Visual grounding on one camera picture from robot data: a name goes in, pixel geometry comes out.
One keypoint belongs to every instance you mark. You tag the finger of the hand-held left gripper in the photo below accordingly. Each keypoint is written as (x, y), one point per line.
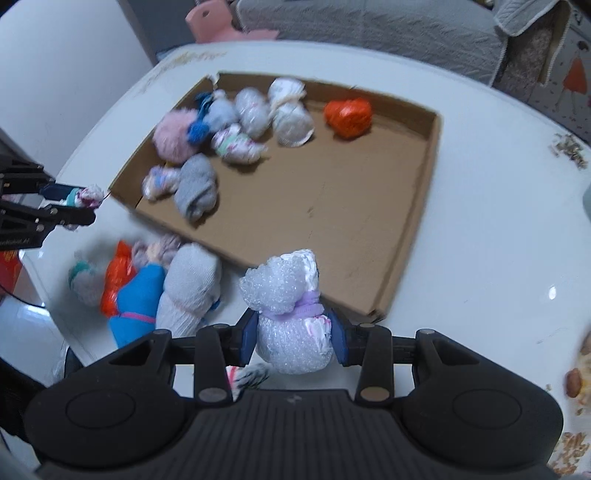
(69, 217)
(60, 191)

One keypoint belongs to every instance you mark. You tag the grey sock bundle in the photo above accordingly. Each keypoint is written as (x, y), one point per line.
(197, 187)

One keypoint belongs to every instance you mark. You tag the printed play mat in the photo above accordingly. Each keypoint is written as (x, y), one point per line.
(568, 78)

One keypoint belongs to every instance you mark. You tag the clear bag of nuts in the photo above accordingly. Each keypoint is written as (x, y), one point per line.
(586, 344)

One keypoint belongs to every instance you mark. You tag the red orange plastic bundle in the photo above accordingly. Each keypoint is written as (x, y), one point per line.
(348, 117)

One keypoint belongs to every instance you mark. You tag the pile of nuts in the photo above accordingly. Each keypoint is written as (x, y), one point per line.
(575, 454)

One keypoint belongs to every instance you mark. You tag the pale grey cloth bundle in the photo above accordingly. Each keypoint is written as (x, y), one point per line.
(220, 110)

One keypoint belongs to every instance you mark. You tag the white floral cloth bundle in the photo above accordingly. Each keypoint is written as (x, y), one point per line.
(235, 145)

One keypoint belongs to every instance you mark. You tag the clear bubble wrap bundle red band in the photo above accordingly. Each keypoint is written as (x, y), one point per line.
(288, 115)

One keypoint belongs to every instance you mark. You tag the clear plastic wrapped bundle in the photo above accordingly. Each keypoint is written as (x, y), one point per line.
(254, 113)

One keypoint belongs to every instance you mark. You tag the shallow brown cardboard box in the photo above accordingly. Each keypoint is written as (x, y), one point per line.
(323, 207)

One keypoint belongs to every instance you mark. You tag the blue fluffy bundle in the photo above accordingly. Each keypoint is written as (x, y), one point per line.
(199, 124)

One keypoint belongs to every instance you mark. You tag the small white pink green bundle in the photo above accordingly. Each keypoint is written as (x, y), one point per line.
(87, 196)

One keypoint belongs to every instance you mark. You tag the blue cloth bundle pink band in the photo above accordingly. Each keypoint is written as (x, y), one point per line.
(136, 304)

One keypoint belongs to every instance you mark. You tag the pink plastic chair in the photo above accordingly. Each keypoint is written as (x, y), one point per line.
(217, 21)

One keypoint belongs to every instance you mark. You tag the pale pink knit bundle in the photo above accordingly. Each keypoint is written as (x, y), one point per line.
(157, 247)

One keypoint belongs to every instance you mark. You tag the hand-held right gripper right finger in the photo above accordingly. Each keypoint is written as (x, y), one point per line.
(339, 341)

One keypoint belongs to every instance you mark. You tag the white sock bundle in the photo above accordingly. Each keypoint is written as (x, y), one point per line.
(189, 290)

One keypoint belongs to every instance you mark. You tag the brown date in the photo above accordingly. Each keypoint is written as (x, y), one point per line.
(575, 382)

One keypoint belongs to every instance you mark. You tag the pastel patterned cloth bundle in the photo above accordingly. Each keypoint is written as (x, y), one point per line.
(159, 182)

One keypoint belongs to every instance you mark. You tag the pink fluffy bundle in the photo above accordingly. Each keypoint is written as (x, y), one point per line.
(173, 136)

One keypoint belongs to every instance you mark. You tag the orange plastic bag bundle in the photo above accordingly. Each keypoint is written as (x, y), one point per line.
(115, 277)

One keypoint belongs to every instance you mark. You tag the red box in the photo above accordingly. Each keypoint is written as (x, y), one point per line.
(8, 274)

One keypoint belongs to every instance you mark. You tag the striped colourful cloth bundle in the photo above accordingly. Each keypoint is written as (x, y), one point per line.
(249, 374)

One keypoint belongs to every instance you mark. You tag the green and white cloth bundle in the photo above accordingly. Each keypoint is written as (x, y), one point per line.
(85, 279)

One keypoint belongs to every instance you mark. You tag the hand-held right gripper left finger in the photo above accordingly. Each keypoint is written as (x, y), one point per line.
(247, 334)

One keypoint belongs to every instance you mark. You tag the white bubble wrap bundle purple band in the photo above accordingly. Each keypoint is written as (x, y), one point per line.
(291, 314)

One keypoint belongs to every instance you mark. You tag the grey quilted sofa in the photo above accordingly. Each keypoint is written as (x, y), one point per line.
(369, 32)

